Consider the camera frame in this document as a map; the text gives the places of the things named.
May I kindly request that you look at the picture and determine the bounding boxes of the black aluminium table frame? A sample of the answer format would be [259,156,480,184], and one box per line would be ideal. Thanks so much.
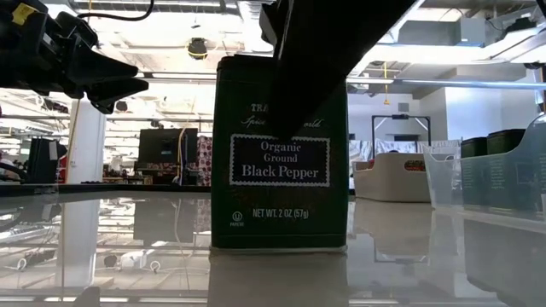
[0,182,212,198]

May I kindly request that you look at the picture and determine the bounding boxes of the white round column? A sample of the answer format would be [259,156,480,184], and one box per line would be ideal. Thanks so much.
[67,96,107,185]

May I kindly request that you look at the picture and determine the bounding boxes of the clear plastic bin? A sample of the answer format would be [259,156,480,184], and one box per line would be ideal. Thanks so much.
[421,113,546,223]

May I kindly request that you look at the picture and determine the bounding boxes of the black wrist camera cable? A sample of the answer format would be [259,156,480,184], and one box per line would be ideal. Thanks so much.
[76,0,155,22]

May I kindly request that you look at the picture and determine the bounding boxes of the yellow tape tag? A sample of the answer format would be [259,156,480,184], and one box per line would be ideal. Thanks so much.
[11,3,38,26]

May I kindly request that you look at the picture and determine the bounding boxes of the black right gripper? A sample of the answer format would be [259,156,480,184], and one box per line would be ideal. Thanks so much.
[258,0,419,142]

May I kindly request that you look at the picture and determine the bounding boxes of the green black pepper tin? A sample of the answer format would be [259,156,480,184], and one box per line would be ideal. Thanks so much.
[511,142,546,213]
[209,54,350,253]
[459,136,489,206]
[485,129,527,208]

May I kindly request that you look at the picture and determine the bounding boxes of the black computer monitor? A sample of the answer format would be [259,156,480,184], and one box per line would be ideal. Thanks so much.
[138,127,200,163]

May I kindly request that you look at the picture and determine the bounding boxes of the black ceiling lamp yellow ring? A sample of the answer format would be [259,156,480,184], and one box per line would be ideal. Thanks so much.
[187,37,209,61]

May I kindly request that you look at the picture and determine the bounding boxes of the short yellow hanging cord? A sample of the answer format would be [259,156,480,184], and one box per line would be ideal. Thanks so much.
[382,62,392,107]

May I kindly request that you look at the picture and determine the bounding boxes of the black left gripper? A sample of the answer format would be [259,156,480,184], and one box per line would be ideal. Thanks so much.
[0,0,149,115]

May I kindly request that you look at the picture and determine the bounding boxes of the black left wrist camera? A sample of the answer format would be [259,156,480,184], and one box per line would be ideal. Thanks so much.
[55,11,100,49]

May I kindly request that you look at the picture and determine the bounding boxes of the white plastic bin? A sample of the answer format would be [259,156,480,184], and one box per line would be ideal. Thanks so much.
[352,152,432,204]

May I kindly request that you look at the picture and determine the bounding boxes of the black computer tower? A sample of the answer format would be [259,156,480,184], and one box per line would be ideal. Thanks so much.
[26,136,68,185]

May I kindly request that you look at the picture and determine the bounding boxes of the floral patterned cloth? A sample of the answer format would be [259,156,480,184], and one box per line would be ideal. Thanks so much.
[196,135,213,188]

